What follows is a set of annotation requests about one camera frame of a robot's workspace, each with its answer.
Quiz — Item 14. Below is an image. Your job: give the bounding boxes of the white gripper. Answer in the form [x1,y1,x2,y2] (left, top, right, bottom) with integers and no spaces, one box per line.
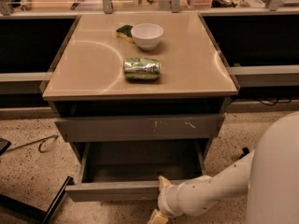
[148,175,184,224]

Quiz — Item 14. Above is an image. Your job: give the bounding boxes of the grey drawer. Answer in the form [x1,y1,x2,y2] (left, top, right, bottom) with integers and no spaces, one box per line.
[55,114,225,143]
[66,140,204,202]

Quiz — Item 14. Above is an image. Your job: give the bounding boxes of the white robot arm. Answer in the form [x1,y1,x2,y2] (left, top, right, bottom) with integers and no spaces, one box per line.
[148,112,299,224]

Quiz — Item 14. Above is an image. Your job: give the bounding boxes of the grey top drawer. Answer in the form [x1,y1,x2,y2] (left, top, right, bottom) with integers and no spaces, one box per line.
[55,114,225,143]

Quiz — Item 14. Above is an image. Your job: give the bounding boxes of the grey drawer cabinet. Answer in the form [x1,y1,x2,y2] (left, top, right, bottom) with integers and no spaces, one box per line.
[43,12,238,157]

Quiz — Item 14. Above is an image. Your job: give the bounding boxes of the crushed green can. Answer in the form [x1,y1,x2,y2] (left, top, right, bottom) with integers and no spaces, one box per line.
[122,58,161,80]

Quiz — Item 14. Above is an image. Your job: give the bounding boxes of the white bowl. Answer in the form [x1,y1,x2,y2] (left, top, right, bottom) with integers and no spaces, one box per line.
[131,23,164,50]

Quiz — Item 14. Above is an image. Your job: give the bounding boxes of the green yellow sponge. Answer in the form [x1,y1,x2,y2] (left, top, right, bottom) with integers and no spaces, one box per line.
[116,25,135,43]

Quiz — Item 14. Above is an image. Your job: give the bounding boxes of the black right frame leg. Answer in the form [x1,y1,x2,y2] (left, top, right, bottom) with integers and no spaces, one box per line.
[239,147,249,160]

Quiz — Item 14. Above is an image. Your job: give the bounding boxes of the black frame leg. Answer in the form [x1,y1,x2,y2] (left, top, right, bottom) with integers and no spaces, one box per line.
[239,147,249,160]
[0,175,75,224]

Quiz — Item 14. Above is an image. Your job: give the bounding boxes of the black left frame leg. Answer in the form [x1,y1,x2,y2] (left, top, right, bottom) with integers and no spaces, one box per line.
[0,175,75,224]

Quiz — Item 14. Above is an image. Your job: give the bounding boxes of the cable on floor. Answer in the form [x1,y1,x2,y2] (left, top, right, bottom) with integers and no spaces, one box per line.
[6,133,60,153]

